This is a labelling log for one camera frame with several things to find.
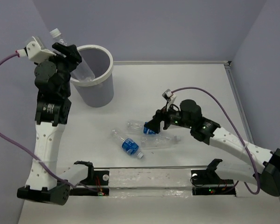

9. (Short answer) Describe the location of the blue label bottle front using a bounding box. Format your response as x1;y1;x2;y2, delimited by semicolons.
111;128;144;159

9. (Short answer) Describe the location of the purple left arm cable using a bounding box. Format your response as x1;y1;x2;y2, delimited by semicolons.
0;50;73;187

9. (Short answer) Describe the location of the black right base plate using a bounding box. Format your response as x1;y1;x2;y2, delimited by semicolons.
190;169;236;196

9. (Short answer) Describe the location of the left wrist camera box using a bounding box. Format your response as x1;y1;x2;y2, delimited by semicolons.
26;36;56;64

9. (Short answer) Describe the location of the white round plastic bin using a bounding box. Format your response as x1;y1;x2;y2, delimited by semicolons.
70;45;114;107

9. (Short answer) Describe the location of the clear crushed bottle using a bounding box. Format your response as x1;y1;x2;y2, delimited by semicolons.
140;135;182;149

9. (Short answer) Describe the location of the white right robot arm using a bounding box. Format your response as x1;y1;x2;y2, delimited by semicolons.
144;99;280;196

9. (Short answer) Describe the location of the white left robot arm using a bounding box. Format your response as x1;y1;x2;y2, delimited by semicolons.
17;42;94;205

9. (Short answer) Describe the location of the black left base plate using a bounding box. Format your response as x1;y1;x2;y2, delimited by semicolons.
70;169;110;196

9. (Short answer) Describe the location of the blue label bottle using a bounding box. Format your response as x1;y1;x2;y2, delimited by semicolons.
126;119;156;135
111;128;144;159

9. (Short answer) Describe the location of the clear unlabelled bottle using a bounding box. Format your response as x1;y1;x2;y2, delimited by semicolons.
50;28;95;83

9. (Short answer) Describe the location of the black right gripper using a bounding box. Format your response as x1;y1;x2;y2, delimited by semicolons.
144;101;193;133

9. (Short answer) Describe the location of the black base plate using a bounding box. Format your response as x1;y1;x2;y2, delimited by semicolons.
190;169;236;196
70;169;110;196

